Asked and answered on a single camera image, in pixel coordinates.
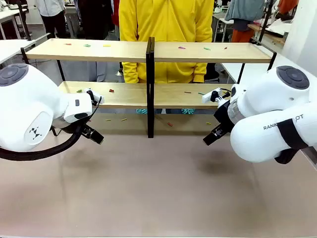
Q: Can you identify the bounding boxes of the white background desk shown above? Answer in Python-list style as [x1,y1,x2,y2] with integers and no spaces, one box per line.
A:
[212,11,235,43]

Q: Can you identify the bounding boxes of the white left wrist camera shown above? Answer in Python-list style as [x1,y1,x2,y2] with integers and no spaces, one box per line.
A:
[84,88,104,106]

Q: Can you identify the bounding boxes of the person's left forearm yellow sleeve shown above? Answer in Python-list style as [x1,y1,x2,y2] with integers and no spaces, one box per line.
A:
[192,62,208,84]

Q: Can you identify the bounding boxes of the person's right forearm yellow sleeve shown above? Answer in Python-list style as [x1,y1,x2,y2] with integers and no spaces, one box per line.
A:
[121,61,140,84]

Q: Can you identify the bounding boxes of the wood shelf unit black frame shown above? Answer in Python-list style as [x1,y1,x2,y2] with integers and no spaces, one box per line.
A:
[20,36,152,139]
[150,36,277,138]

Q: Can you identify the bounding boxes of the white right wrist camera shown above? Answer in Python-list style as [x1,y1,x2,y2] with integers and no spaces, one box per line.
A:
[202,88,233,104]

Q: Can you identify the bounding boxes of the white background table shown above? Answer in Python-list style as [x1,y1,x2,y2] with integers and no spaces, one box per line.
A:
[0,7,28,40]

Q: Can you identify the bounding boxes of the person in yellow hoodie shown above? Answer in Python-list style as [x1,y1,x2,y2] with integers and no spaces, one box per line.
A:
[118,0,215,84]

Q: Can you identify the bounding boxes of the bystander in white shirt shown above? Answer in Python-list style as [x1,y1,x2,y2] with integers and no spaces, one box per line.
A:
[36,0,67,39]

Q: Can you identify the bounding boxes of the black sleeved arm cable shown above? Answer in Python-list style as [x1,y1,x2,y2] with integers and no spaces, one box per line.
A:
[0,95,103,161]

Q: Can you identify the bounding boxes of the grey hanging jacket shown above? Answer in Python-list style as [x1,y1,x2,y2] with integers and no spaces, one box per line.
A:
[224,0,267,22]

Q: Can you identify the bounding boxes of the bystander in dark clothes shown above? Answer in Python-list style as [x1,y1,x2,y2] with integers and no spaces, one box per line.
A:
[76,0,114,40]

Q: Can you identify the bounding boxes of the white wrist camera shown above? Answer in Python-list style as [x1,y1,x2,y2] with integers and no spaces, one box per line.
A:
[202,88,233,104]
[84,88,104,106]

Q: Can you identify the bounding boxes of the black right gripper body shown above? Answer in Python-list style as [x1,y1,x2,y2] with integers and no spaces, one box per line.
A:
[213,98,235,131]

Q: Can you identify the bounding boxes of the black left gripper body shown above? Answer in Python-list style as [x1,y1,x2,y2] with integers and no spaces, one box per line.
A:
[73,120,90,136]

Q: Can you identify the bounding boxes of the white neighbouring table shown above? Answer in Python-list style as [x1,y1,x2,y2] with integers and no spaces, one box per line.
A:
[219,53,282,85]

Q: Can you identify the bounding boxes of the white side table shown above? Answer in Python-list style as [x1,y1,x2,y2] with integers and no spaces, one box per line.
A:
[0,38,38,65]

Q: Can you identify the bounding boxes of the black strap on arm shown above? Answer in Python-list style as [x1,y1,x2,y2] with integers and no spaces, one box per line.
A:
[274,119,309,165]

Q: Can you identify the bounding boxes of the black metal stand pole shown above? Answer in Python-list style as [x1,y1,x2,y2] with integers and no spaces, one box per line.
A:
[257,0,276,46]

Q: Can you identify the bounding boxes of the orange garment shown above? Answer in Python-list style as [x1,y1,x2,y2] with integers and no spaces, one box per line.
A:
[231,23,251,43]

